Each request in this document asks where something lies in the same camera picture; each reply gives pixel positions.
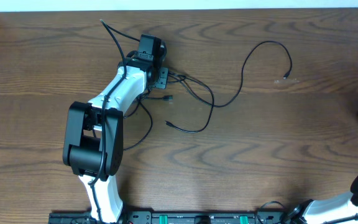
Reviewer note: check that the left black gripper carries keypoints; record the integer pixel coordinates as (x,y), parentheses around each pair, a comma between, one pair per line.
(161,78)

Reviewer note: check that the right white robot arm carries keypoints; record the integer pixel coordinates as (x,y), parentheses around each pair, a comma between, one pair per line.
(340,209)

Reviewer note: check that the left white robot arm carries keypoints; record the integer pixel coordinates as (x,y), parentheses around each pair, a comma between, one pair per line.
(93,145)

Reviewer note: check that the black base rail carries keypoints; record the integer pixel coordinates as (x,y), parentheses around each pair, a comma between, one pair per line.
(143,216)

